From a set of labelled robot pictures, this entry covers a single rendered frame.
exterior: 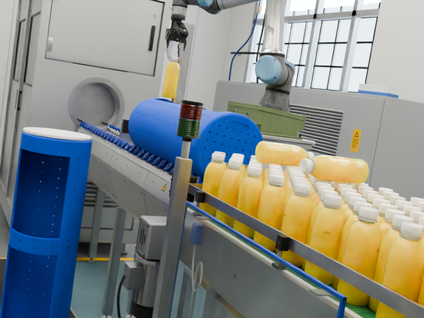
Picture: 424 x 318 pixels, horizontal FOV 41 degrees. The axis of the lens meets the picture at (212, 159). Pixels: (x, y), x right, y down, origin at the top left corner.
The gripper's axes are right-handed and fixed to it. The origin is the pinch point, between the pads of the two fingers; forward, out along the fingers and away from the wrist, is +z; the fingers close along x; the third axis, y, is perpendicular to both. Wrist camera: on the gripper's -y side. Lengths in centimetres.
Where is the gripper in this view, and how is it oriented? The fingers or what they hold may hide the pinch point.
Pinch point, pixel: (174, 58)
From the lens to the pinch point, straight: 283.1
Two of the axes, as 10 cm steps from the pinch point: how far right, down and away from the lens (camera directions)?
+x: -9.0, -0.8, -4.3
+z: -1.4, 9.8, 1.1
